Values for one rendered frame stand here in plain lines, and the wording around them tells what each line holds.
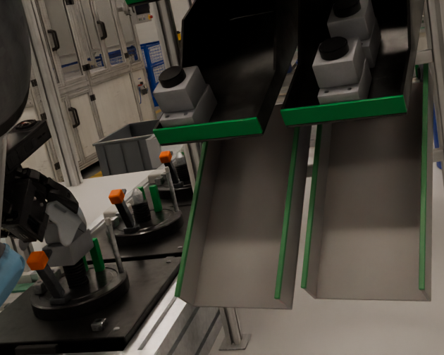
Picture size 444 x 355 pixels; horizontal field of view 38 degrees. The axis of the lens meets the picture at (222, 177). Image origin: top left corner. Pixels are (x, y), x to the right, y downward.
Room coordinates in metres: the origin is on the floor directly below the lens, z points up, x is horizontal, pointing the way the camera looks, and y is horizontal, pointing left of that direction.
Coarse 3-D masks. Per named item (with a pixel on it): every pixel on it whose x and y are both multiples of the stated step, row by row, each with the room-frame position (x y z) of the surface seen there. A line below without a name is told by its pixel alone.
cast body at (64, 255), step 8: (48, 224) 0.85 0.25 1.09; (48, 232) 0.85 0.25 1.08; (56, 232) 0.84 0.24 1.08; (80, 232) 0.86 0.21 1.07; (88, 232) 0.88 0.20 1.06; (48, 240) 0.85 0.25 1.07; (56, 240) 0.84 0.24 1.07; (80, 240) 0.85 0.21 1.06; (88, 240) 0.87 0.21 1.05; (48, 248) 0.84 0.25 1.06; (56, 248) 0.83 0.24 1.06; (64, 248) 0.83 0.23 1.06; (72, 248) 0.83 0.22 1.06; (80, 248) 0.85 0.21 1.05; (88, 248) 0.87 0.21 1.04; (56, 256) 0.83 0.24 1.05; (64, 256) 0.83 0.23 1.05; (72, 256) 0.83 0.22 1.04; (80, 256) 0.84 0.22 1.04; (48, 264) 0.84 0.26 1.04; (56, 264) 0.83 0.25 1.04; (64, 264) 0.83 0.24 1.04; (72, 264) 0.83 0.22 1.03
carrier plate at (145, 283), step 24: (144, 264) 0.94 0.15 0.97; (168, 264) 0.92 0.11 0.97; (144, 288) 0.84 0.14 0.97; (24, 312) 0.85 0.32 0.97; (120, 312) 0.78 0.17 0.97; (144, 312) 0.77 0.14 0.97; (0, 336) 0.79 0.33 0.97; (24, 336) 0.77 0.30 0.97; (48, 336) 0.76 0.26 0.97; (72, 336) 0.74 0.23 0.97; (96, 336) 0.73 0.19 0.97; (120, 336) 0.71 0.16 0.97
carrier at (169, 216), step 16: (112, 208) 1.22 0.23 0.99; (128, 208) 1.22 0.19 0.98; (144, 208) 1.09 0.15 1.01; (160, 208) 1.14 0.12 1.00; (176, 208) 1.11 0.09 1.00; (112, 224) 1.10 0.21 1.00; (144, 224) 1.08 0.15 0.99; (160, 224) 1.06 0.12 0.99; (176, 224) 1.07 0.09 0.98; (128, 240) 1.04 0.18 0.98; (144, 240) 1.03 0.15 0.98; (160, 240) 1.03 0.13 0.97; (176, 240) 1.02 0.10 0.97; (112, 256) 1.00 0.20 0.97; (128, 256) 0.99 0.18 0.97; (144, 256) 0.98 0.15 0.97; (160, 256) 0.97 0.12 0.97; (176, 256) 0.96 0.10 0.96
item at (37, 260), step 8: (32, 256) 0.78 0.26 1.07; (40, 256) 0.78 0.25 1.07; (48, 256) 0.80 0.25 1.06; (32, 264) 0.78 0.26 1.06; (40, 264) 0.78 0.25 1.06; (40, 272) 0.79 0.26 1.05; (48, 272) 0.79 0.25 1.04; (48, 280) 0.79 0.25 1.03; (56, 280) 0.80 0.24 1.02; (48, 288) 0.80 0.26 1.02; (56, 288) 0.80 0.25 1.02; (56, 296) 0.80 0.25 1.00
